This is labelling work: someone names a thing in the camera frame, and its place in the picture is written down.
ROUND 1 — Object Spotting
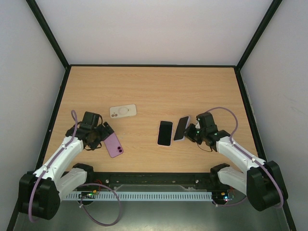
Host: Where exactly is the black screen phone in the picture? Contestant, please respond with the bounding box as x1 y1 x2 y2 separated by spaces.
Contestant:
157 121 173 146

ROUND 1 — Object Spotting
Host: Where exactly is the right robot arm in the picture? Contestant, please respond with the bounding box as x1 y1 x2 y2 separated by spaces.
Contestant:
184 112 288 211

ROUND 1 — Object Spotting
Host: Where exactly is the lavender phone case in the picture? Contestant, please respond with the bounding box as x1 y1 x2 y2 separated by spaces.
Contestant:
173 115 192 142

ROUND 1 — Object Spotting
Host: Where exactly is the light blue slotted cable duct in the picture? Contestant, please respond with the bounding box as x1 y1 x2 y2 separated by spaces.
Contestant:
64 192 212 202

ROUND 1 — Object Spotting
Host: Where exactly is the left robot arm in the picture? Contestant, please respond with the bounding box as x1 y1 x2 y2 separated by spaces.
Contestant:
17 110 109 223

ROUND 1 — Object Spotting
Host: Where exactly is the black aluminium frame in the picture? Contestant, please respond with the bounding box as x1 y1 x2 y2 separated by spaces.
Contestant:
16 0 287 227

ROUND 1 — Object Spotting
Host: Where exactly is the pink phone case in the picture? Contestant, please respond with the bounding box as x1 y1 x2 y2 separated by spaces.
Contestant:
157 120 174 147

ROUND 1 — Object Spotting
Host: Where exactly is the purple phone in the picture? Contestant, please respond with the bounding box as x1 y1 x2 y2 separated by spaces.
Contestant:
103 133 124 158

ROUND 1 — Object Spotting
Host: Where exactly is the grey metal plate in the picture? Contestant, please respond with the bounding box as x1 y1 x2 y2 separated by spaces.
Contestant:
12 190 289 231

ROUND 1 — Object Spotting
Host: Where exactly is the beige phone case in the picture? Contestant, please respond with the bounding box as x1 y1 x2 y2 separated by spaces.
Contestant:
109 104 137 118

